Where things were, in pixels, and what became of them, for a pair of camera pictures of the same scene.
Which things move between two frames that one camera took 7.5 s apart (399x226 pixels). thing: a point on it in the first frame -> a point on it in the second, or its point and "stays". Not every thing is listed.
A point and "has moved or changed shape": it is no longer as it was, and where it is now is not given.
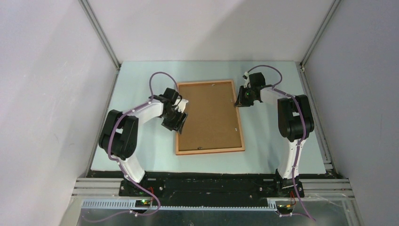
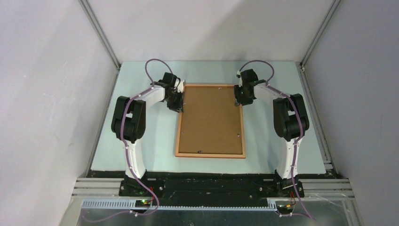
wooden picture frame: x=178 y=135 has moved or changed shape
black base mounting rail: x=205 y=186 stays
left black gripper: x=177 y=125 -> x=179 y=107
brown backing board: x=212 y=122 stays
